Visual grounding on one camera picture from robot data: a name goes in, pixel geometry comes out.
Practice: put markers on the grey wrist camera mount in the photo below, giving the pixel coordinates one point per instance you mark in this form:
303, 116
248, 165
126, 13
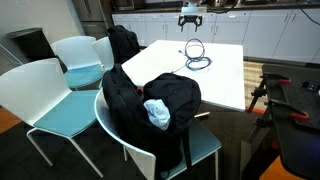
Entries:
193, 10

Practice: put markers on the small black backpack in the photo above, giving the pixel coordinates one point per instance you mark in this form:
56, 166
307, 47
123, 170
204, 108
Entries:
123, 43

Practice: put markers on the black countertop appliance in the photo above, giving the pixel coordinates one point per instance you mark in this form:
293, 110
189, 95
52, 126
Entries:
122, 4

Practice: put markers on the black stand frame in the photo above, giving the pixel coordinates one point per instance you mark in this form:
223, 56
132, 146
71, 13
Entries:
263, 133

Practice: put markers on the white tube under table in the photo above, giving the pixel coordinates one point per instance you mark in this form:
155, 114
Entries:
202, 115

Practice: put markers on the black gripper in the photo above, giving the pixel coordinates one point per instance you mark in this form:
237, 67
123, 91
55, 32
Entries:
190, 18

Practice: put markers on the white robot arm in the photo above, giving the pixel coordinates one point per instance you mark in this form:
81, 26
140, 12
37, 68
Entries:
191, 2

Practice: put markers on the large black backpack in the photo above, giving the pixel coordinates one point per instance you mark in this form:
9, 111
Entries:
173, 93

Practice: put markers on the stainless steel refrigerator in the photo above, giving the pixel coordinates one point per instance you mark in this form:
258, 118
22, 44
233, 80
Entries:
90, 13

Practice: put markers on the black power box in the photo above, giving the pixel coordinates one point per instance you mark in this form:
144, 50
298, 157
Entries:
311, 86

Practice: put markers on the white chair teal seat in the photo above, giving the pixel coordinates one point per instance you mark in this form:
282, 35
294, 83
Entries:
30, 90
201, 141
104, 50
76, 53

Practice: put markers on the red floor strip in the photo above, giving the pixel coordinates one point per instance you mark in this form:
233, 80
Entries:
255, 110

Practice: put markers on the light blue crumpled cloth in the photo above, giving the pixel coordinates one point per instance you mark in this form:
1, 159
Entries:
158, 113

